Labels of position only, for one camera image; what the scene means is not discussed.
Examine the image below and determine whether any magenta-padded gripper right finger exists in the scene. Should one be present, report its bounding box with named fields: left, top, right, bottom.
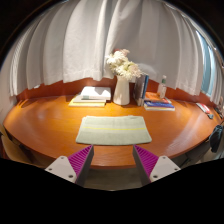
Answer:
left=132, top=144, right=181, bottom=186

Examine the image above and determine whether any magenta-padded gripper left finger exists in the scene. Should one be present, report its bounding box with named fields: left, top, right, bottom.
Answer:
left=44, top=144, right=95, bottom=188

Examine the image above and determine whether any pale green towel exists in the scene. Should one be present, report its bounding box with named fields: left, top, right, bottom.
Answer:
left=75, top=115, right=153, bottom=147

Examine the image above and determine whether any tan chair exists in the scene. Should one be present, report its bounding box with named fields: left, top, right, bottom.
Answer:
left=0, top=124, right=34, bottom=164

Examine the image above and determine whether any blue flat book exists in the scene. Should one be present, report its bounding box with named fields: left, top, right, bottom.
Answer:
left=143, top=100, right=176, bottom=112

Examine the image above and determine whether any black bag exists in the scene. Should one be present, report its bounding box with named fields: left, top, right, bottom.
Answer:
left=209, top=124, right=224, bottom=154

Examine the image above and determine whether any yellow book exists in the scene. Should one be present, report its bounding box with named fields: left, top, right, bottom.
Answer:
left=68, top=98, right=106, bottom=108

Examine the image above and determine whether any orange book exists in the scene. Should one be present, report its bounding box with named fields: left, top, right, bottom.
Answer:
left=144, top=91, right=172, bottom=105

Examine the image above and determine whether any red and white booklet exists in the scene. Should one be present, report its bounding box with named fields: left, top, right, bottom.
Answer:
left=195, top=102, right=212, bottom=115

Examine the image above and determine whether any clear plastic bottle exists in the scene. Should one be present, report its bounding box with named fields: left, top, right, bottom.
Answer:
left=156, top=74, right=168, bottom=100

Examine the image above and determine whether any dark grey upright book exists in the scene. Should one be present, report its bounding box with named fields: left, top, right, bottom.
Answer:
left=133, top=74, right=147, bottom=107

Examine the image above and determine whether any white book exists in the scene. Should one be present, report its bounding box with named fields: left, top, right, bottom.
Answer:
left=80, top=86, right=112, bottom=101

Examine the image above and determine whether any blue upright book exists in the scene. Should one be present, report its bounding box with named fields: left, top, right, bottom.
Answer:
left=141, top=74, right=150, bottom=101

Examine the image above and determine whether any white ceramic vase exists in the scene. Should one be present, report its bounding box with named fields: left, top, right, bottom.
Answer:
left=112, top=75, right=131, bottom=106

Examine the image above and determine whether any white flower bouquet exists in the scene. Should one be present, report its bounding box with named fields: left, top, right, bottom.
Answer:
left=105, top=48, right=144, bottom=82

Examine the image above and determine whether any window pane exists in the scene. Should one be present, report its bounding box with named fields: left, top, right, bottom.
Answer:
left=196, top=31, right=216, bottom=98

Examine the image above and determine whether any white curtain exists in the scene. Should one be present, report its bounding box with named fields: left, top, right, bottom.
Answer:
left=0, top=0, right=224, bottom=111

